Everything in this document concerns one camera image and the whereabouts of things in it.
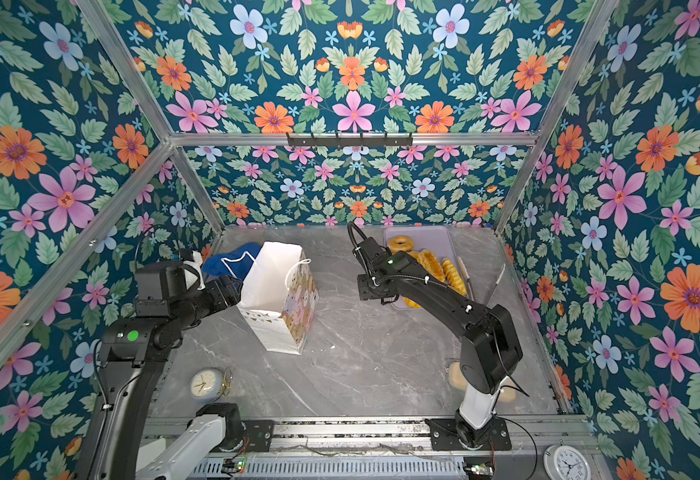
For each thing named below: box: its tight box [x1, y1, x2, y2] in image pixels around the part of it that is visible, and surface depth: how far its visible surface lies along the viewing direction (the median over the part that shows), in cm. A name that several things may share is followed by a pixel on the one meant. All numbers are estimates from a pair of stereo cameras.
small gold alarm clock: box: [190, 367, 233, 403], surface depth 80 cm
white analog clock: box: [543, 439, 592, 480], surface depth 68 cm
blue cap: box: [201, 243, 262, 281], surface depth 73 cm
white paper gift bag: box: [238, 241, 319, 355], surface depth 80 cm
